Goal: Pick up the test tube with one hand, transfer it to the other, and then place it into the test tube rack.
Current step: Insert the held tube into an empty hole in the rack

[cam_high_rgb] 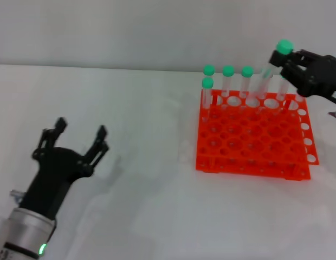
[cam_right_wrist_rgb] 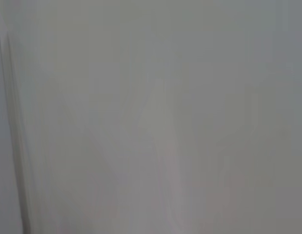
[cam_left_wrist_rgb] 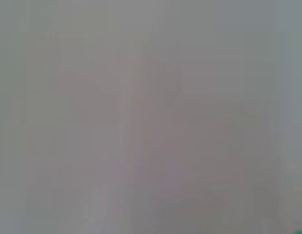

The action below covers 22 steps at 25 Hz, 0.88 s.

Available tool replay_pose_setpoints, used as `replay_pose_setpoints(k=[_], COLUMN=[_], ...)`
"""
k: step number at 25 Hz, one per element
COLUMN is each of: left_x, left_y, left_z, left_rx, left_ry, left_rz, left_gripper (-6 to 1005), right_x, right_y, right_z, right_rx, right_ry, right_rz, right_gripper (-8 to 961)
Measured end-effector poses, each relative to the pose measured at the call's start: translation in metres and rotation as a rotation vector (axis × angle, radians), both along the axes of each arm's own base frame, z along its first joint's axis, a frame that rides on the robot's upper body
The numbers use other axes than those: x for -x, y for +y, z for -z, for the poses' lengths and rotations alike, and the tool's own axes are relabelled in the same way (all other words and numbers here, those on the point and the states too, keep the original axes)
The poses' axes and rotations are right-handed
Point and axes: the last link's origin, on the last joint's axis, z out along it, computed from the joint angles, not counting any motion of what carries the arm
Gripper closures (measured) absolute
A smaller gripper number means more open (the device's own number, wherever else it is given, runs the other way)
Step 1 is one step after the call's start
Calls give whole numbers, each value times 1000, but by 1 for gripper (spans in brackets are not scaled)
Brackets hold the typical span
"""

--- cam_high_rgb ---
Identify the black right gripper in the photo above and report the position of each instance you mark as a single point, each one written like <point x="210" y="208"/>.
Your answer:
<point x="322" y="75"/>

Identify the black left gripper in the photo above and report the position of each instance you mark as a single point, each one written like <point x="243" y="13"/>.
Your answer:
<point x="54" y="173"/>

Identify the orange test tube rack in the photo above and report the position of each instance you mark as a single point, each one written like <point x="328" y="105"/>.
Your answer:
<point x="252" y="140"/>

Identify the grey metal left wrist bracket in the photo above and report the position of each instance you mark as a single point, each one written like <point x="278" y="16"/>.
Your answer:
<point x="15" y="195"/>

